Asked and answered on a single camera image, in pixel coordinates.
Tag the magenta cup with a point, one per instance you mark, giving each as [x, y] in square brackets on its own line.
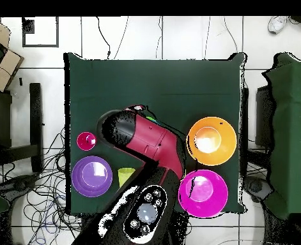
[83, 143]

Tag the small green bowl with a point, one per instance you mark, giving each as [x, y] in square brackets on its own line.
[150, 118]

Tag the black box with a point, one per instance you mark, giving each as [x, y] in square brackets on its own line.
[262, 114]

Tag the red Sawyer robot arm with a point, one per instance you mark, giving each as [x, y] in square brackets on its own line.
[150, 137]

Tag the black chair frame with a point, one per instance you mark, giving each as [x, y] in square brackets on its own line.
[35, 114]

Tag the dark green tablecloth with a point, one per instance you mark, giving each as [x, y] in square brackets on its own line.
[152, 76]

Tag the large orange bowl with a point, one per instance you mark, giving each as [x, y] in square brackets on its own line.
[224, 150]

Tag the large pink bowl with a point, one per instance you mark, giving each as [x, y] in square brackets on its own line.
[216, 199]

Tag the purple bowl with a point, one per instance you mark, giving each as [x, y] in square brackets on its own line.
[80, 181]

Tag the yellow cup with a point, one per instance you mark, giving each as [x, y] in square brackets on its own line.
[123, 176]

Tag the white shoe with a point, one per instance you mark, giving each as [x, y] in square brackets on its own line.
[276, 24]

